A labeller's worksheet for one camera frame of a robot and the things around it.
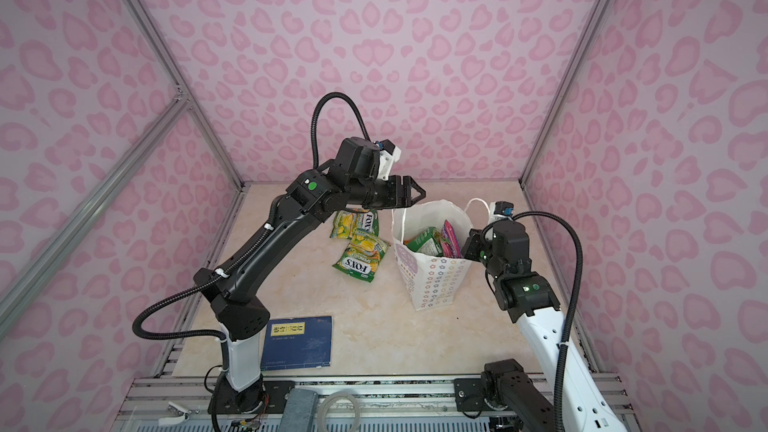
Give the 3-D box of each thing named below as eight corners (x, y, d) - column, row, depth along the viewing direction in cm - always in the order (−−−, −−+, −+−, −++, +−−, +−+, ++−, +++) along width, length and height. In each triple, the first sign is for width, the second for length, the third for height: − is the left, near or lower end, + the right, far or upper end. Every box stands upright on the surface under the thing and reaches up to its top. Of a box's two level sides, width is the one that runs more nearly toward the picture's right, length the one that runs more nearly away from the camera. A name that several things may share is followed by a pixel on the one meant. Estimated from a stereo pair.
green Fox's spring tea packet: (337, 269, 98) (335, 263, 96) (356, 237, 106) (355, 231, 104) (371, 283, 95) (370, 277, 92) (388, 249, 103) (388, 243, 100)
